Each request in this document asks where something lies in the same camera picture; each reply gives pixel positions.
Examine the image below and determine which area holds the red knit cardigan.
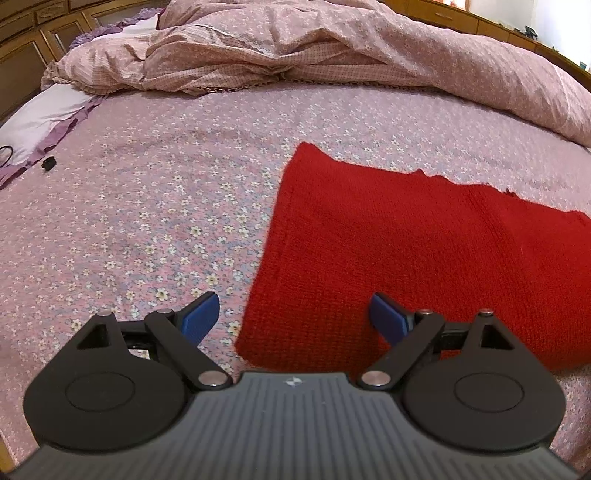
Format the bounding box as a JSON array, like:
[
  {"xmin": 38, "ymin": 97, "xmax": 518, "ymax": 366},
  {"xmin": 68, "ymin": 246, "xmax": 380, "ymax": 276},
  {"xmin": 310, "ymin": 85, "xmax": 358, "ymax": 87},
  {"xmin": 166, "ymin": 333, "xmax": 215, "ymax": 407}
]
[{"xmin": 235, "ymin": 143, "xmax": 590, "ymax": 374}]

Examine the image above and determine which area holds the pink floral bed sheet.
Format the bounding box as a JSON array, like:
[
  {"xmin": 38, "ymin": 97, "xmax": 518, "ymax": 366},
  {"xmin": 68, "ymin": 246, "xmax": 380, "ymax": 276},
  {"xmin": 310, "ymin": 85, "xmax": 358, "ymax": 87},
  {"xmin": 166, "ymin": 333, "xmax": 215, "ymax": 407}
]
[{"xmin": 1, "ymin": 83, "xmax": 590, "ymax": 462}]

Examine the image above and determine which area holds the small black clip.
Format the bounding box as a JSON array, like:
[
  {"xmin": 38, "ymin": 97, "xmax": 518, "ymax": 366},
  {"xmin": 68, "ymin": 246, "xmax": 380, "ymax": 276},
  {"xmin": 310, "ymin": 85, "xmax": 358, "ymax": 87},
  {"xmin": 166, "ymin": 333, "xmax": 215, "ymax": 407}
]
[{"xmin": 42, "ymin": 156, "xmax": 56, "ymax": 172}]

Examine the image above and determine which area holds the white purple frilled pillow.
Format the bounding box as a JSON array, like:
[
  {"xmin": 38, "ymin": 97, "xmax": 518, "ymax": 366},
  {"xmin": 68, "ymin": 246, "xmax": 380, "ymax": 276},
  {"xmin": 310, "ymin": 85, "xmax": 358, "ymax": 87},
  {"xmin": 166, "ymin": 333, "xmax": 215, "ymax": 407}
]
[{"xmin": 1, "ymin": 7, "xmax": 164, "ymax": 188}]

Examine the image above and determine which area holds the pink floral duvet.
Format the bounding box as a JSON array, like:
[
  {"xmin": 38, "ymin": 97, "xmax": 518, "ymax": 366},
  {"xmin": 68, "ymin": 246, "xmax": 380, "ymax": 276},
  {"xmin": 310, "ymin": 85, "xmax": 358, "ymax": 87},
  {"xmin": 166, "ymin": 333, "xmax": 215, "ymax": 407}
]
[{"xmin": 41, "ymin": 1, "xmax": 590, "ymax": 146}]

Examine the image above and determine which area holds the wooden headboard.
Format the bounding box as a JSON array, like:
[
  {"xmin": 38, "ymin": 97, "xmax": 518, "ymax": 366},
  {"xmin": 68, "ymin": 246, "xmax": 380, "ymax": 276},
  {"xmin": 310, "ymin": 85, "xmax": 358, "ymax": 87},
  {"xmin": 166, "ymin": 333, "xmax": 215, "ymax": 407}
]
[{"xmin": 1, "ymin": 0, "xmax": 167, "ymax": 121}]

